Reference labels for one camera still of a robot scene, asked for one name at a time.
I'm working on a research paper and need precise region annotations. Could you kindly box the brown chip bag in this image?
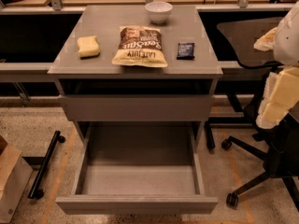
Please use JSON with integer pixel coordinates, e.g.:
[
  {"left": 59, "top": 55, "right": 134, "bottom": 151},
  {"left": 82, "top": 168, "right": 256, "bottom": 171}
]
[{"left": 112, "top": 26, "right": 168, "bottom": 68}]

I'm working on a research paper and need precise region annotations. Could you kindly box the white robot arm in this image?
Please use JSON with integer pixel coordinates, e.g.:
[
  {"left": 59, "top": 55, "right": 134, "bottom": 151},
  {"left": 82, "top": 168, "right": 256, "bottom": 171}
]
[{"left": 253, "top": 2, "right": 299, "bottom": 66}]

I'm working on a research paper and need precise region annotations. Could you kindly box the grey drawer cabinet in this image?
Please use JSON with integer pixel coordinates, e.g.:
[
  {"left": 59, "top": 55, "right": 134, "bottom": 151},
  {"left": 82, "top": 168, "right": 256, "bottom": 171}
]
[{"left": 49, "top": 6, "right": 222, "bottom": 137}]

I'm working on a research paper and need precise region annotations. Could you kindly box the closed grey top drawer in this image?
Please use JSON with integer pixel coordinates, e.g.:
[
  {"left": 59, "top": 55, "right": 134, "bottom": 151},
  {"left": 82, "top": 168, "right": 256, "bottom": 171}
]
[{"left": 59, "top": 95, "right": 212, "bottom": 121}]

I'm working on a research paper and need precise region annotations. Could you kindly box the open grey drawer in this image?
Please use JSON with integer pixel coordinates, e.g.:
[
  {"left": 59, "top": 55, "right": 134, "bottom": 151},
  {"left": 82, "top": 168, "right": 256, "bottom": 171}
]
[{"left": 56, "top": 122, "right": 218, "bottom": 215}]

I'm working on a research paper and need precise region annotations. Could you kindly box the dark blue snack packet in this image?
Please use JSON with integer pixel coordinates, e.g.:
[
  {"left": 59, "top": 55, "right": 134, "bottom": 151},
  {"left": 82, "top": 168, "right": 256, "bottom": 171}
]
[{"left": 177, "top": 43, "right": 194, "bottom": 60}]

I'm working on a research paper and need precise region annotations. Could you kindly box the black office chair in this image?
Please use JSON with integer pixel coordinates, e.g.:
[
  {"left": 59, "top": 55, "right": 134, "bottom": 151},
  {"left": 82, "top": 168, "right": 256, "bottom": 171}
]
[{"left": 216, "top": 16, "right": 299, "bottom": 209}]

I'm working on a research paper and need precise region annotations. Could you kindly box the white ceramic bowl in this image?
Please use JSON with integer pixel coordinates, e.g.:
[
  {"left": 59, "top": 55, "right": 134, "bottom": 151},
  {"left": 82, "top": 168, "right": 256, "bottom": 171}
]
[{"left": 145, "top": 1, "right": 173, "bottom": 24}]

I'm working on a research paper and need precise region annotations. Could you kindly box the yellow sponge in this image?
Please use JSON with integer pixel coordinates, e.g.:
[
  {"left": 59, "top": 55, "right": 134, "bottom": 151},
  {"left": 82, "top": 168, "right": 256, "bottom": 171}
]
[{"left": 77, "top": 35, "right": 100, "bottom": 58}]

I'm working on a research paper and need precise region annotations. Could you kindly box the black wheeled bar stand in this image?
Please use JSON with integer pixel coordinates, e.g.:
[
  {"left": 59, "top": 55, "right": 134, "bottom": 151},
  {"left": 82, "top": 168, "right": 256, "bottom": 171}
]
[{"left": 25, "top": 131, "right": 65, "bottom": 200}]

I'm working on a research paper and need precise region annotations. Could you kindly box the cardboard box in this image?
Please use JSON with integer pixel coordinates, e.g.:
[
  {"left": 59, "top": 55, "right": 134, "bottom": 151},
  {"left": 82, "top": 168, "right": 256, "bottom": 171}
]
[{"left": 0, "top": 136, "right": 32, "bottom": 224}]

